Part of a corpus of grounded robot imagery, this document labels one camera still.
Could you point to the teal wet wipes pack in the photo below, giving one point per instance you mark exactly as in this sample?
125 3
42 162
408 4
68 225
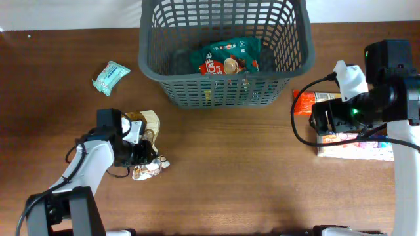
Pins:
109 77

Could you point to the green Nescafe coffee bag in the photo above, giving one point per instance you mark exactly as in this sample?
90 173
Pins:
234 56

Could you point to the orange spaghetti packet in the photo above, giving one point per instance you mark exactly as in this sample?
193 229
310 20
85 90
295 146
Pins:
303 106

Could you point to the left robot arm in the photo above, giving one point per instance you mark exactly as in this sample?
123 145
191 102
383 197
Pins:
68 207

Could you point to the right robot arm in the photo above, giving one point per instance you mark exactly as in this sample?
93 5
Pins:
390 71

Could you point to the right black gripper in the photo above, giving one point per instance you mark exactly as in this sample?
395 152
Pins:
333 108

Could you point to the beige brown snack pouch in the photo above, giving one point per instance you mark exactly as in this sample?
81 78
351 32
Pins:
144 172

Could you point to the grey plastic basket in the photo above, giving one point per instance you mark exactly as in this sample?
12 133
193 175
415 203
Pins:
170 31

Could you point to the multicolour tissue multipack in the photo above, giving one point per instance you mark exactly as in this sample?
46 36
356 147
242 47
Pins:
360 150

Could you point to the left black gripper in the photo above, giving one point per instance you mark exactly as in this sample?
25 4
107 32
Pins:
146 155

